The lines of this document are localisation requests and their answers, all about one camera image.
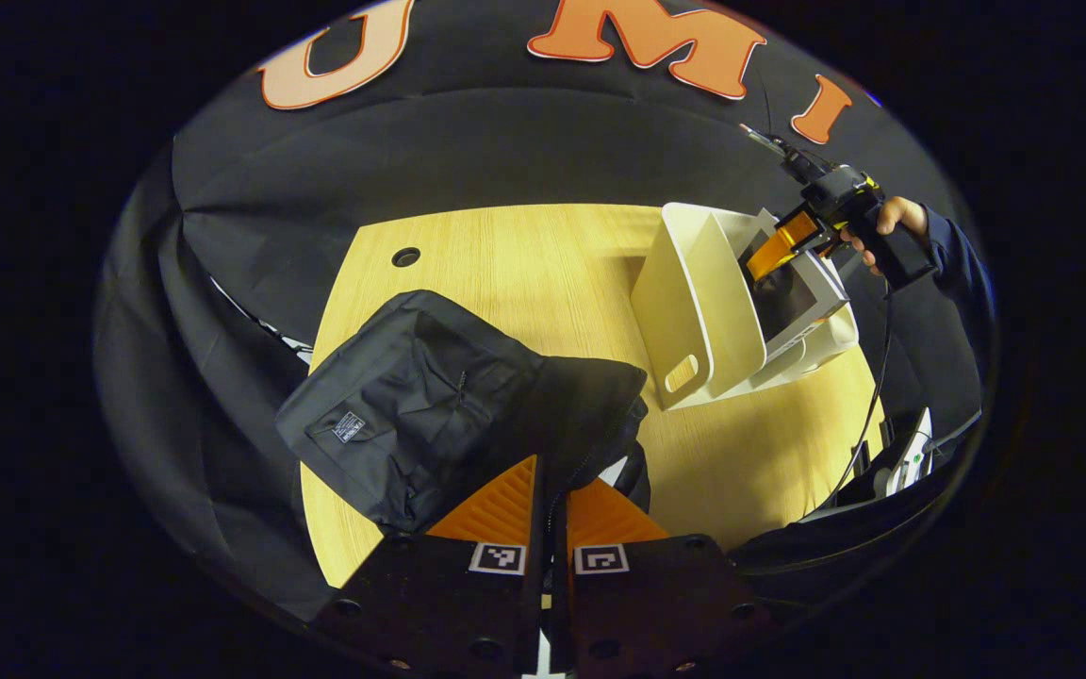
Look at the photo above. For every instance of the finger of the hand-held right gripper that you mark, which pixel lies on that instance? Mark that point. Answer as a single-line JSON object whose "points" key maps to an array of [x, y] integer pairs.
{"points": [[783, 243]]}

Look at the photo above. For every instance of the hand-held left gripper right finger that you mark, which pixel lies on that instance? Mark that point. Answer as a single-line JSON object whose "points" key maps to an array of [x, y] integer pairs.
{"points": [[656, 604]]}

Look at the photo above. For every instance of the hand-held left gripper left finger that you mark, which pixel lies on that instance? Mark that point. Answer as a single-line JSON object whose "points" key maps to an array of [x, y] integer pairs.
{"points": [[536, 566]]}

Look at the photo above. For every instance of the grey cover book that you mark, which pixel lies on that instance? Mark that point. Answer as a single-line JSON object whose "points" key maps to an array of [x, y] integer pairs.
{"points": [[783, 297]]}

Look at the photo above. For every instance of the white bookshelf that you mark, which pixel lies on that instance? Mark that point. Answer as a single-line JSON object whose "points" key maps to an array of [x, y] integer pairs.
{"points": [[694, 292]]}

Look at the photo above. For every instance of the black schoolbag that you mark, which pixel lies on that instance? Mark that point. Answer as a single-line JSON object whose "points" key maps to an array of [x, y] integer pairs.
{"points": [[411, 405]]}

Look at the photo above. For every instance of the white power strip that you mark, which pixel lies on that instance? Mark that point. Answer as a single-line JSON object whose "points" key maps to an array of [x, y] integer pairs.
{"points": [[911, 453]]}

